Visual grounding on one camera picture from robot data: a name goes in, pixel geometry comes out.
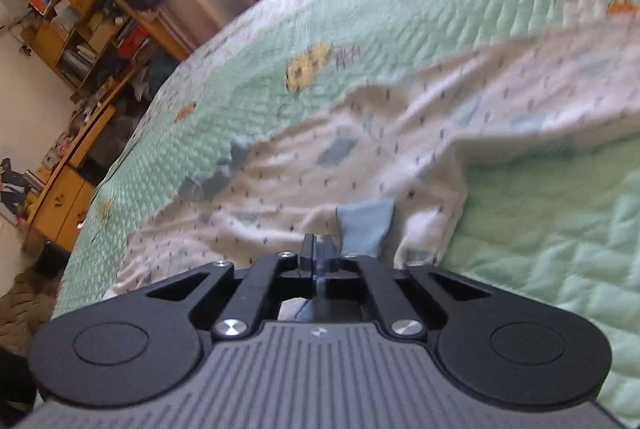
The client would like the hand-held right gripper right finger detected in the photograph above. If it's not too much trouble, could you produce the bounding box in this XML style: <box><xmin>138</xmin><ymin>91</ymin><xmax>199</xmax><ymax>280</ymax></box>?
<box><xmin>316</xmin><ymin>235</ymin><xmax>495</xmax><ymax>340</ymax></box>

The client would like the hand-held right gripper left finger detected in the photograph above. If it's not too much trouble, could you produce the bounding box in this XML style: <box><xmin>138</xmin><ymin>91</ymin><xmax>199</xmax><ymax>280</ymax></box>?
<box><xmin>144</xmin><ymin>233</ymin><xmax>317</xmax><ymax>341</ymax></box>

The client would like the white printed shirt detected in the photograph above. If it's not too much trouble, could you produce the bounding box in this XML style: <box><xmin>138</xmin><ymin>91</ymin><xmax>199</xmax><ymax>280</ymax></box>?
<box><xmin>102</xmin><ymin>16</ymin><xmax>640</xmax><ymax>310</ymax></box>

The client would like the pile of clothes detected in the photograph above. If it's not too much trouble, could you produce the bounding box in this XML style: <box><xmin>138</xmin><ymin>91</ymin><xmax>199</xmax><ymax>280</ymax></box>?
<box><xmin>131</xmin><ymin>52</ymin><xmax>177</xmax><ymax>105</ymax></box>

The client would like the green quilted bee bedspread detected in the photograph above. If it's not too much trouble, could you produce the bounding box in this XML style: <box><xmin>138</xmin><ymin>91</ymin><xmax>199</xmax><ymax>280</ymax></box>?
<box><xmin>50</xmin><ymin>0</ymin><xmax>640</xmax><ymax>425</ymax></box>

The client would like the wooden bookshelf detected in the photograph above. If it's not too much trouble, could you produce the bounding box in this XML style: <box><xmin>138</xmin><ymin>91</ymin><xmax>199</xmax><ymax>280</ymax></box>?
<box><xmin>27</xmin><ymin>0</ymin><xmax>191</xmax><ymax>95</ymax></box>

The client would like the wall poster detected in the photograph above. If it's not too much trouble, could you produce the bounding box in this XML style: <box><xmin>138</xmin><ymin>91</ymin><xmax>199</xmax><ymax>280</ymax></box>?
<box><xmin>0</xmin><ymin>156</ymin><xmax>32</xmax><ymax>226</ymax></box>

